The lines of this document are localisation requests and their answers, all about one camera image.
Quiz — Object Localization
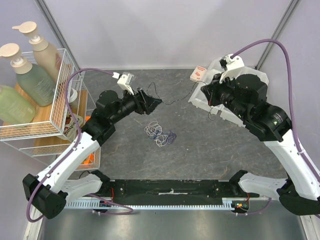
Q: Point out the black thin cable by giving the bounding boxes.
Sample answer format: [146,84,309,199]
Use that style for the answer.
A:
[146,79,218,122]

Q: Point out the light green bottle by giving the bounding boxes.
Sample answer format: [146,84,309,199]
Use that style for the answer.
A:
[0,85,36,125]

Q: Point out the orange snack packet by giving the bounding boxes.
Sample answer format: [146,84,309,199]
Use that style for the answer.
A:
[83,116,98,167]

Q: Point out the beige pump bottle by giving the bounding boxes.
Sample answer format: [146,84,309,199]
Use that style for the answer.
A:
[12,21,62,83]

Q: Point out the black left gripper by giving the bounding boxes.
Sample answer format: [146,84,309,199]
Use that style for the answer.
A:
[110,85,162,124]

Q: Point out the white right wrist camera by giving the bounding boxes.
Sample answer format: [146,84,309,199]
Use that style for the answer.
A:
[219,54,245,84]

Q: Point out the white wire basket shelf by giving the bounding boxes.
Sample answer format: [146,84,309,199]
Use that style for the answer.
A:
[0,48,95,166]

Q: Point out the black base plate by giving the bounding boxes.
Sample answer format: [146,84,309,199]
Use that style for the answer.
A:
[96,179,259,205]

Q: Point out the wooden shelf board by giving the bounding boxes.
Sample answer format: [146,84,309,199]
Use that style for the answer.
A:
[2,83,89,154]

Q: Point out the small red white box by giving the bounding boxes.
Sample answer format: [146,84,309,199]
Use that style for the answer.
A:
[189,66,207,82]

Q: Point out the brown white snack bag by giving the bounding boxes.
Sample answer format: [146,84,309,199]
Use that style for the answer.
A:
[58,112,77,141]

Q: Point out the purple thin cable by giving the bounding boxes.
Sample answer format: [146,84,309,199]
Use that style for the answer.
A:
[166,129,178,145]

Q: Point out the white plastic compartment tray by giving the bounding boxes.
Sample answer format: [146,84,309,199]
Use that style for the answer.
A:
[188,59,269,127]

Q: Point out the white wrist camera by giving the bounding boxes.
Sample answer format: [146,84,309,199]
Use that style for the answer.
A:
[112,72,134,95]
[219,54,245,84]

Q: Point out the blue thin cable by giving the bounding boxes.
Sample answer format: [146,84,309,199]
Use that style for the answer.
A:
[147,128,176,146]

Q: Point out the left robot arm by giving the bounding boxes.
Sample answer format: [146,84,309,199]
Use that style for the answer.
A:
[22,88,163,223]

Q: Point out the small white cup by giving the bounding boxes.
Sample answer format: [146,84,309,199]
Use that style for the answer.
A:
[68,88,78,105]

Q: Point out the white slotted cable duct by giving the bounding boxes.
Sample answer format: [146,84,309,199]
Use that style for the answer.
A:
[46,197,238,210]

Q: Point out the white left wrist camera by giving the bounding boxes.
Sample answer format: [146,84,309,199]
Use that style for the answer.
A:
[112,72,134,95]

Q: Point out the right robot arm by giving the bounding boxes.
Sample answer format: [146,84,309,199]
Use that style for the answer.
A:
[200,74,320,216]

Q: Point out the white thin cable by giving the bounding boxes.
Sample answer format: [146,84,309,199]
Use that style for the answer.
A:
[143,120,169,148]

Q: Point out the grey-green pump bottle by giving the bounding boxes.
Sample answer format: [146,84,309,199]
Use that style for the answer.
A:
[0,43,56,107]

